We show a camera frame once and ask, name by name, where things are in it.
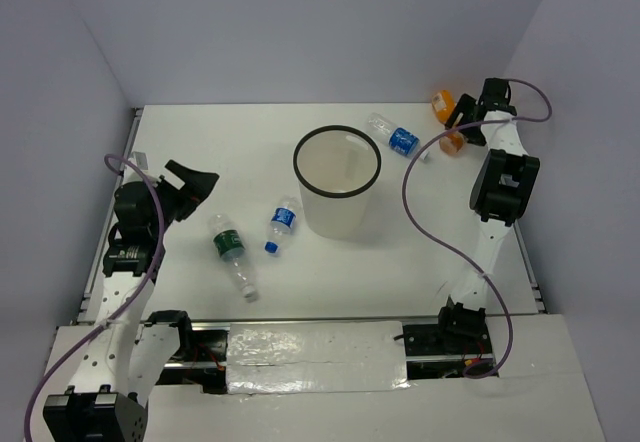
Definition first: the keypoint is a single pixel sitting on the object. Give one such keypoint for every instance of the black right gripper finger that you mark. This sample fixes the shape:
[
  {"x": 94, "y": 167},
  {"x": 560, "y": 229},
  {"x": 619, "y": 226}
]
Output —
[
  {"x": 473, "y": 135},
  {"x": 464, "y": 112}
]

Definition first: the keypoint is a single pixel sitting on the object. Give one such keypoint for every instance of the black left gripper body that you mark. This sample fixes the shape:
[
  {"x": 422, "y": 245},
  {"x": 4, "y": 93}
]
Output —
[{"x": 176, "y": 205}]

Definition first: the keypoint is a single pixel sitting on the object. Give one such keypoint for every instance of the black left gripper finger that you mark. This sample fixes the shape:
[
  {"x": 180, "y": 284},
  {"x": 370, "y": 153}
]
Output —
[
  {"x": 179, "y": 172},
  {"x": 197, "y": 186}
]

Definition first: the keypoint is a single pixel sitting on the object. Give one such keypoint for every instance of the orange juice bottle white cap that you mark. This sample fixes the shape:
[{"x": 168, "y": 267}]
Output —
[{"x": 452, "y": 143}]

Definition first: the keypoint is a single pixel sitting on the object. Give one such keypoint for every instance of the green label clear plastic bottle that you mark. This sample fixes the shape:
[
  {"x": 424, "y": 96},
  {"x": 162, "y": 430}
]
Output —
[{"x": 232, "y": 252}]

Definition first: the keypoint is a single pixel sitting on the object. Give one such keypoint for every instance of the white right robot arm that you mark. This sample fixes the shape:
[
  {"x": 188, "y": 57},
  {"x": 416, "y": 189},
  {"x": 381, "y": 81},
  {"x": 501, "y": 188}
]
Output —
[{"x": 498, "y": 198}]

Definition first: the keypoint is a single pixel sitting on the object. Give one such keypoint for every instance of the white bin with black rim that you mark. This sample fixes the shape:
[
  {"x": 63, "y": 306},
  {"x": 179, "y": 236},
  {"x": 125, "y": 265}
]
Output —
[{"x": 336, "y": 167}]

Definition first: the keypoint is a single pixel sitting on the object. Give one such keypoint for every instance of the orange bottle with label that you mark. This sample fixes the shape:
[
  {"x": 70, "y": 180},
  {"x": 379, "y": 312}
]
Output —
[{"x": 443, "y": 105}]

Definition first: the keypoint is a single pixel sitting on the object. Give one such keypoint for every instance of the blue label white cap bottle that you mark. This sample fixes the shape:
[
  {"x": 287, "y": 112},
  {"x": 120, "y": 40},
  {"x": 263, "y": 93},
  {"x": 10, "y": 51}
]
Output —
[{"x": 393, "y": 136}]

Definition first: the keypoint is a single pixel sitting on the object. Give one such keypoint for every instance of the blue cap pepsi water bottle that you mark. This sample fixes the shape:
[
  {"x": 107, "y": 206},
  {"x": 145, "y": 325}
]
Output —
[{"x": 282, "y": 224}]

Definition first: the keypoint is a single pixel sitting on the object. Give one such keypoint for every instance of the silver foil tape panel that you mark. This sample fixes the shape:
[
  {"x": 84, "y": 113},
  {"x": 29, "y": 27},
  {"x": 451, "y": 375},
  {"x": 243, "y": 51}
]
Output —
[{"x": 316, "y": 357}]

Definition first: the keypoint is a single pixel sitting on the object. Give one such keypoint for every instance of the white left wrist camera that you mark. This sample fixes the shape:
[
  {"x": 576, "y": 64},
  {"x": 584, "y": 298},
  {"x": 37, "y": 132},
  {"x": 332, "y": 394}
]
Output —
[{"x": 139, "y": 159}]

